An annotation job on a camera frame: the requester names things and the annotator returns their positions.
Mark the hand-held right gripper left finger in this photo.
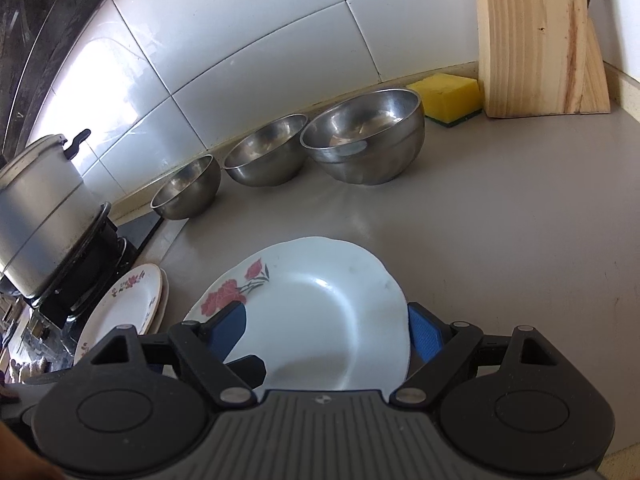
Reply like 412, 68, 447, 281
75, 301, 266, 406

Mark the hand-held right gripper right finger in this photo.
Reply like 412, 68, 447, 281
390, 302, 571, 406

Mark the plain white plate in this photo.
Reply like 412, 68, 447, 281
145, 267, 170, 335

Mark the white plate with red flowers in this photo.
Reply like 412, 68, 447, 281
182, 236, 412, 393

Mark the white plate with small flowers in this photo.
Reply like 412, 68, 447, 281
73, 263, 164, 367

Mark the small steel bowl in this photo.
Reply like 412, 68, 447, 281
150, 154, 222, 220

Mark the medium steel bowl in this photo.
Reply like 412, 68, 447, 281
223, 113, 309, 187

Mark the large steel bowl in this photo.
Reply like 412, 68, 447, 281
299, 88, 426, 186

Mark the person's left forearm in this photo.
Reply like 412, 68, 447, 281
0, 419, 63, 480

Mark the black gas stove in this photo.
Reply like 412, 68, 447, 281
0, 202, 166, 361

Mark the aluminium pressure cooker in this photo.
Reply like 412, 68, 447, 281
0, 129, 114, 299

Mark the yellow green sponge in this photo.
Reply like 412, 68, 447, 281
406, 73, 484, 128

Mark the wooden cutting board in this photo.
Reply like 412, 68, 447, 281
471, 0, 612, 119

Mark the black range hood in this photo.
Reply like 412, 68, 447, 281
0, 0, 111, 161

